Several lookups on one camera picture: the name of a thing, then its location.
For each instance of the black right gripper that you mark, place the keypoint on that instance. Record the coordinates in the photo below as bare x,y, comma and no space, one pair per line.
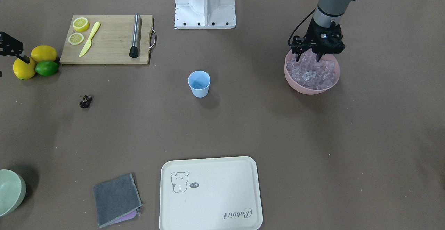
10,46

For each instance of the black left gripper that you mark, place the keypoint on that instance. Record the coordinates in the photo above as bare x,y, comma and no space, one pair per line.
313,37

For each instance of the dark red cherries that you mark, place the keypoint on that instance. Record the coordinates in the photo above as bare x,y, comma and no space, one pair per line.
86,102

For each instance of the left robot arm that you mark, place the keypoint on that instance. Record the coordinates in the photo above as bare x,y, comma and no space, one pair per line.
326,11

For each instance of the clear ice cubes pile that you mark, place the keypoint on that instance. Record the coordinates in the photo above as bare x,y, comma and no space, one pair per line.
311,71

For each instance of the light blue cup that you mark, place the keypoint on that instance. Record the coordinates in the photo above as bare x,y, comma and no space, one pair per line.
199,83

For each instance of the yellow lemon outer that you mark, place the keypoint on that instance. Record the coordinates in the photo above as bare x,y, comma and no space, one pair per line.
24,70

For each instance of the yellow lemon near board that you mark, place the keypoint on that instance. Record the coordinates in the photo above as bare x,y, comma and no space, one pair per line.
44,53

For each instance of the pink bowl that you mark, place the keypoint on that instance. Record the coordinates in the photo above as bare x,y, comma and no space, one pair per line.
311,84

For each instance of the green lime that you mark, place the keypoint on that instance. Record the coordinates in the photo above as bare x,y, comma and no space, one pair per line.
46,68

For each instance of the lemon half lower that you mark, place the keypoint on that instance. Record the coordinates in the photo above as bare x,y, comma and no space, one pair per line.
75,38

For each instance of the lemon half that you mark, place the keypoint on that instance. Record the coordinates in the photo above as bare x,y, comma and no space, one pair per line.
80,24
75,38

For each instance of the yellow plastic knife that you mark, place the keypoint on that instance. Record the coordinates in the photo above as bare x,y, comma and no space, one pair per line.
88,43

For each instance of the lemon half upper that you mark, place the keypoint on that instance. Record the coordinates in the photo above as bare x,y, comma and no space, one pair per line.
80,24

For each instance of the bamboo cutting board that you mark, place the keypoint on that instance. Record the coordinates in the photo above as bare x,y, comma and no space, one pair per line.
111,43

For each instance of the steel muddler black tip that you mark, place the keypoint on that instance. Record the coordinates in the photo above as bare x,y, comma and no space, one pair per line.
134,50

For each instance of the mint green bowl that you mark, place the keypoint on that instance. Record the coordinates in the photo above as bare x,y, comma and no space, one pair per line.
12,191

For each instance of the cream rabbit tray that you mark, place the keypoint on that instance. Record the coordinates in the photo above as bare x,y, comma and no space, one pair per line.
210,194

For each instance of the grey folded cloth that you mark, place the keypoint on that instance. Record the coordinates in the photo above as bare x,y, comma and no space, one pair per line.
116,200

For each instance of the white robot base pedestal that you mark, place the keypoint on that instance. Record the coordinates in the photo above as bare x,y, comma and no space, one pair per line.
205,14

